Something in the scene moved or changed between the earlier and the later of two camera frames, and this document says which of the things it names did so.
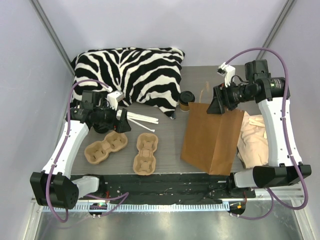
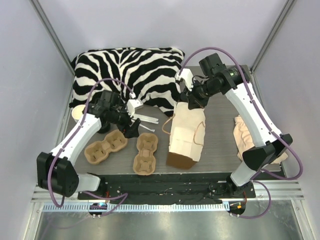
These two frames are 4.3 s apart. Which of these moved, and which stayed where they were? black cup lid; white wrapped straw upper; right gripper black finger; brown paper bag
Moved: right gripper black finger; brown paper bag
Stayed: black cup lid; white wrapped straw upper
